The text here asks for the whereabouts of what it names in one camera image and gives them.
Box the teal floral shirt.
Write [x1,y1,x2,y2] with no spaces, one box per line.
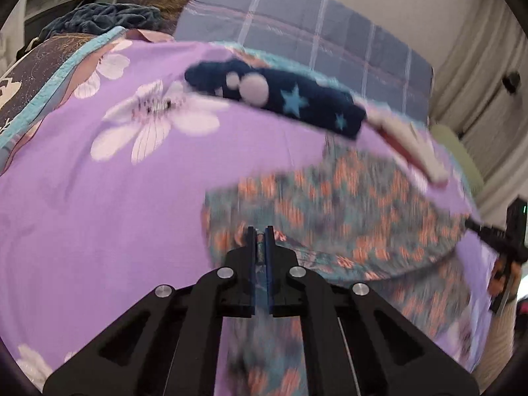
[200,132,480,396]

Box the right forearm beige sleeve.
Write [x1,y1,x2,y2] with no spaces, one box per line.
[472,298,516,393]

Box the right hand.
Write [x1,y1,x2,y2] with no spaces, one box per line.
[488,256,522,300]

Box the green pillow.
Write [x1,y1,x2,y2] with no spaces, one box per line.
[430,123,484,197]

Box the folded beige garment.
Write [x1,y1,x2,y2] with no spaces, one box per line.
[364,104,449,186]

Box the folded pink garment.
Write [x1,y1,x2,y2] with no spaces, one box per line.
[371,121,448,185]

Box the purple floral bedsheet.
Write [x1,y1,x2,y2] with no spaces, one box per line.
[0,37,500,396]

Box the black floor lamp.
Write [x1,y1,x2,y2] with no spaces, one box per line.
[502,71,521,95]

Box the blue plaid pillow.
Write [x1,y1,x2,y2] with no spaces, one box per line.
[175,0,433,122]

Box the navy star fleece garment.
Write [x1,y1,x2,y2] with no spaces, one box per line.
[184,58,366,139]

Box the dark patterned quilt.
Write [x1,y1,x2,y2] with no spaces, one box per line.
[1,33,112,147]

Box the teal fuzzy blanket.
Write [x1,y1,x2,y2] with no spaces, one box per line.
[39,3,164,41]

